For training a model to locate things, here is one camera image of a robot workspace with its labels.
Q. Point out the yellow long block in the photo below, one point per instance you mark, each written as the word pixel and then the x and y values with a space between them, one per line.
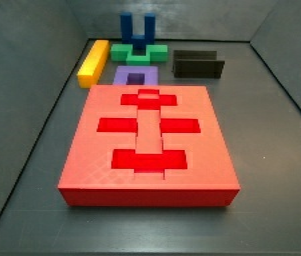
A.
pixel 93 64

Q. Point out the red slotted board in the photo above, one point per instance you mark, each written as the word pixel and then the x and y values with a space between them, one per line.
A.
pixel 148 149

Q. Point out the blue U-shaped block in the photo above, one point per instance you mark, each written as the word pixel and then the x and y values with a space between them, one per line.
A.
pixel 138 40

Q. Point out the green stepped block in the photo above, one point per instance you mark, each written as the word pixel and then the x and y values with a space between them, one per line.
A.
pixel 156 53

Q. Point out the purple U-shaped block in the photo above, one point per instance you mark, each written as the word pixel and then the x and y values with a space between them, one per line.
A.
pixel 136 75

